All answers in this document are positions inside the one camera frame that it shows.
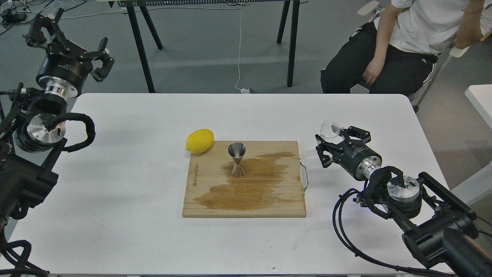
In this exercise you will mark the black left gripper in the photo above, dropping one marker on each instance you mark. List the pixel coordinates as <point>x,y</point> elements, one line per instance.
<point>45,33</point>

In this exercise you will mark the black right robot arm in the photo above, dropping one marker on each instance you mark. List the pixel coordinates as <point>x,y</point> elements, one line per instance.
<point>437,226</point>

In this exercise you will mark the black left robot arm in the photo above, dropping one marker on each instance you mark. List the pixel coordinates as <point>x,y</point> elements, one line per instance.
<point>38,129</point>

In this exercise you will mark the steel jigger measuring cup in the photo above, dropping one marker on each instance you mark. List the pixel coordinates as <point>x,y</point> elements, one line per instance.
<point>237,151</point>

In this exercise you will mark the seated person white shirt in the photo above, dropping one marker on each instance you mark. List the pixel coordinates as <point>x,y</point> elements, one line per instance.
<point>397,52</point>

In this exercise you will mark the clear glass cup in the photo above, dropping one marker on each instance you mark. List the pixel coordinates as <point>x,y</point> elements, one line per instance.
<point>329,130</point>

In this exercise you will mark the wooden cutting board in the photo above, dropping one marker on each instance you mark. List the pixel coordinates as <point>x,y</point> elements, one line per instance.
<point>270,188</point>

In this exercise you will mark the yellow lemon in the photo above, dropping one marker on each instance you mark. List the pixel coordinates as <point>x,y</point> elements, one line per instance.
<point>199,141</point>

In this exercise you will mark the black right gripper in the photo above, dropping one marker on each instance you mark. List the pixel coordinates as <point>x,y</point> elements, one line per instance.
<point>351,154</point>

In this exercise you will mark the black trestle table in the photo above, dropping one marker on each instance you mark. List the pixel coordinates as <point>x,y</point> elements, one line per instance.
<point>203,45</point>

